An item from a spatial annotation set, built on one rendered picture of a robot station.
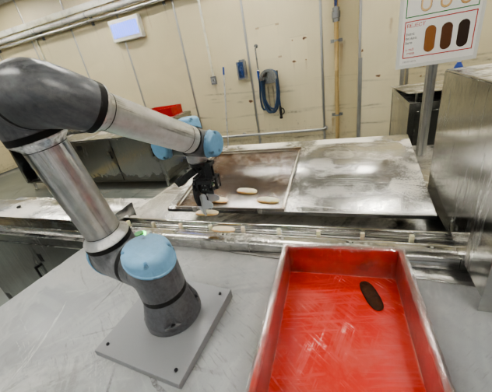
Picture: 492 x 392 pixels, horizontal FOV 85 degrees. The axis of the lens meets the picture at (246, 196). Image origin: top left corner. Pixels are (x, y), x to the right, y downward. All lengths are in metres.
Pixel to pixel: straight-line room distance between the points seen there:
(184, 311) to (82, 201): 0.36
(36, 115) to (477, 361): 0.92
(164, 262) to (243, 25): 4.34
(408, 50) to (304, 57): 3.01
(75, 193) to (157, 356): 0.42
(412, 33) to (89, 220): 1.51
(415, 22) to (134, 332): 1.64
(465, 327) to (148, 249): 0.74
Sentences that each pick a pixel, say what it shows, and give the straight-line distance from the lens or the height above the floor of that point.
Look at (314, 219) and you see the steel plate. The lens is 1.12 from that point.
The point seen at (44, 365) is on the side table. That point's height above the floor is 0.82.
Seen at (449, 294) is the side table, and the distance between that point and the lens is 0.89.
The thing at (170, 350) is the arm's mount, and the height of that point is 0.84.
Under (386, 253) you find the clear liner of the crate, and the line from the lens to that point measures 0.82.
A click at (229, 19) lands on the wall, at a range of 4.84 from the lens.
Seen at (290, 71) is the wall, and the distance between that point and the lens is 4.57.
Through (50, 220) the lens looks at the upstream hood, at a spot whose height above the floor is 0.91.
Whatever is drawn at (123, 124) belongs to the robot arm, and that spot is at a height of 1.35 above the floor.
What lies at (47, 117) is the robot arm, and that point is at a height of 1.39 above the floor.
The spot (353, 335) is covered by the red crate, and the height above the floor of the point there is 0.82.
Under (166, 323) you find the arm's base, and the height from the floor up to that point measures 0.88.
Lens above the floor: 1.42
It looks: 26 degrees down
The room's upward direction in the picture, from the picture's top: 10 degrees counter-clockwise
